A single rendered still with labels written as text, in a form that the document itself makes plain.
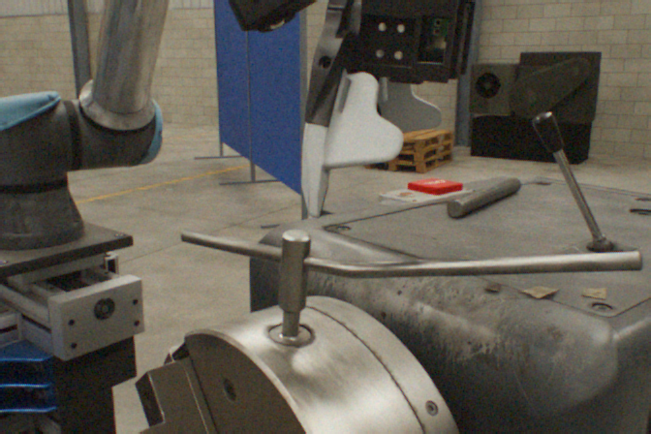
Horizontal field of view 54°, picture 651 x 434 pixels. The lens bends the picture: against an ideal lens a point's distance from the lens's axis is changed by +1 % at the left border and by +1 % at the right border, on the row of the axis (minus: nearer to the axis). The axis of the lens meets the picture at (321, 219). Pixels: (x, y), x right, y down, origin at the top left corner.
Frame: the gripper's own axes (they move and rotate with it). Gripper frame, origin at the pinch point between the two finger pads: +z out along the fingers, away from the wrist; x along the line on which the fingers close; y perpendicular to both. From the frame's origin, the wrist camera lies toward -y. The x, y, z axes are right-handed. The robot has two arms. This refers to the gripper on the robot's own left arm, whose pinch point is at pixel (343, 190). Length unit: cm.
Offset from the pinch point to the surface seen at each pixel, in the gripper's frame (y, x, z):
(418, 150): -149, 744, 155
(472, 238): 6.8, 26.5, 11.1
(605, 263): 17.9, -0.5, 1.9
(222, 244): -9.5, -0.7, 5.9
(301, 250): -2.6, -0.8, 5.0
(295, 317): -3.0, -0.5, 10.8
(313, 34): -449, 1113, 42
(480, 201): 5.7, 40.5, 10.5
